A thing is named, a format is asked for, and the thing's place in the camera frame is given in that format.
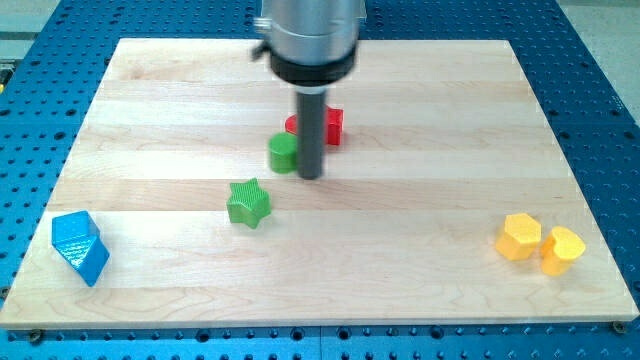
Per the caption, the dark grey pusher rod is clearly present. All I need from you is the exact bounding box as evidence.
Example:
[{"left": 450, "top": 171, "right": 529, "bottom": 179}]
[{"left": 296, "top": 89, "right": 326, "bottom": 180}]

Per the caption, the green cylinder block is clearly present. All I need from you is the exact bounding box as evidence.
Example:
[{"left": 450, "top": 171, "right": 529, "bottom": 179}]
[{"left": 268, "top": 132, "right": 297, "bottom": 174}]

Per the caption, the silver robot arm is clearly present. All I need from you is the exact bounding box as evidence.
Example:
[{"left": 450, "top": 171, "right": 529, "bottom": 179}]
[{"left": 251, "top": 0, "right": 366, "bottom": 180}]

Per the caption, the red block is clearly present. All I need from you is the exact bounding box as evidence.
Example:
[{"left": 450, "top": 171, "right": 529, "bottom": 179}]
[{"left": 284, "top": 106, "right": 344, "bottom": 146}]

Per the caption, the green star block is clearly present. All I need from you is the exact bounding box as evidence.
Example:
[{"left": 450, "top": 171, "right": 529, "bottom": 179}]
[{"left": 226, "top": 178, "right": 271, "bottom": 229}]

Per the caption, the light wooden board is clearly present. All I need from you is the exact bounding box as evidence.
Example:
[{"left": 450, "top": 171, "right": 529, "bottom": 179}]
[{"left": 1, "top": 38, "right": 638, "bottom": 330}]

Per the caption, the yellow hexagon block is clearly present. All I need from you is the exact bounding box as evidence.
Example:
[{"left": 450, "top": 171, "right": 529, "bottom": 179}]
[{"left": 495, "top": 213, "right": 542, "bottom": 261}]

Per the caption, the blue cube block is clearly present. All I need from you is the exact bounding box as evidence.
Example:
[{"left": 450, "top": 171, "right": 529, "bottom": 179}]
[{"left": 51, "top": 210, "right": 100, "bottom": 245}]

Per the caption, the blue triangular block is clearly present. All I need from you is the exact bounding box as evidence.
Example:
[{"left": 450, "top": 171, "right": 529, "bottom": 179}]
[{"left": 52, "top": 235, "right": 110, "bottom": 287}]

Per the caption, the yellow heart block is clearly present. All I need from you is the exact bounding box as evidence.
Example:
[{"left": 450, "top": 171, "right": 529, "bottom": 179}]
[{"left": 540, "top": 226, "right": 586, "bottom": 276}]

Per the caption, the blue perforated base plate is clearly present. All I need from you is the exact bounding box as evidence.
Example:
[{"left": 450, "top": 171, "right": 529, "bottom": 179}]
[{"left": 1, "top": 1, "right": 639, "bottom": 359}]

